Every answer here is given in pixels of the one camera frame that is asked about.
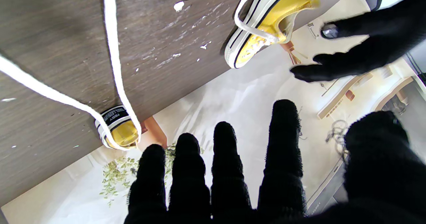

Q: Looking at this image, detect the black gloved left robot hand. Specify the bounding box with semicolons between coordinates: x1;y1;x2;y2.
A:
290;0;426;83

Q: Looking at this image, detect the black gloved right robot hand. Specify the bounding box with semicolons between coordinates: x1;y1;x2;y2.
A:
125;99;426;224

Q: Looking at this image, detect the yellow canvas sneaker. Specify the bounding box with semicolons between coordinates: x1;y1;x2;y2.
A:
225;0;320;69
95;105;142;150

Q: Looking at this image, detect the printed kitchen backdrop cloth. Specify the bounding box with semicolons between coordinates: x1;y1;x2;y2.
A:
2;0;426;224

